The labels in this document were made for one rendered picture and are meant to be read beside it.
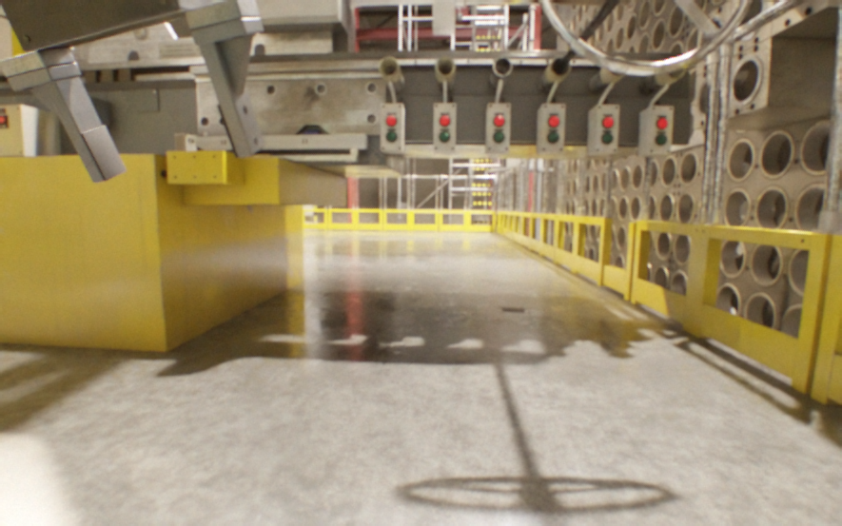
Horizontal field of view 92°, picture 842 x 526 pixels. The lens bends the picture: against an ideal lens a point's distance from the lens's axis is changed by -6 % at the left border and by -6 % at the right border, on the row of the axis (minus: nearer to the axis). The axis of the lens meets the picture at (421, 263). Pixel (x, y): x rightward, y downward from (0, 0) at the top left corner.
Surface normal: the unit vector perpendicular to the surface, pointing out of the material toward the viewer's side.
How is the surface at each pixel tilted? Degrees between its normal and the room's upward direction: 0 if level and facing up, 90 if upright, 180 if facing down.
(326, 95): 90
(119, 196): 90
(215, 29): 113
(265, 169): 90
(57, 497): 0
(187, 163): 90
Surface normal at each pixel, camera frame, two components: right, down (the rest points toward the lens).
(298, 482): 0.01, -0.99
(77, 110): 0.98, -0.10
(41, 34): -0.08, 0.51
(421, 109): -0.07, 0.13
